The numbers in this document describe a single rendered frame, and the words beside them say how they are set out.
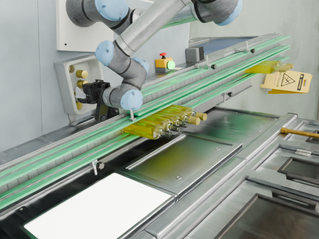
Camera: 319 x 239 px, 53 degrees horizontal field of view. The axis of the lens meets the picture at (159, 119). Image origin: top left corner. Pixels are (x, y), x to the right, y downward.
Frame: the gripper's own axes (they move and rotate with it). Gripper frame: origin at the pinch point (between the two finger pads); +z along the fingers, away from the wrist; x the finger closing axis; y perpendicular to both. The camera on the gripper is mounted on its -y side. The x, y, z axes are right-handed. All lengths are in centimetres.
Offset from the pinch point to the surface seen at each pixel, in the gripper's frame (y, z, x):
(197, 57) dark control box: -3, -3, -82
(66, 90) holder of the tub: 4.3, 0.3, 5.8
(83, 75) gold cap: 8.4, -0.9, -3.4
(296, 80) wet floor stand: -101, 36, -352
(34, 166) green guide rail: -12.5, -15.5, 33.6
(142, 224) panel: -30, -51, 21
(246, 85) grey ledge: -35, -7, -131
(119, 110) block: -10.4, -7.8, -12.8
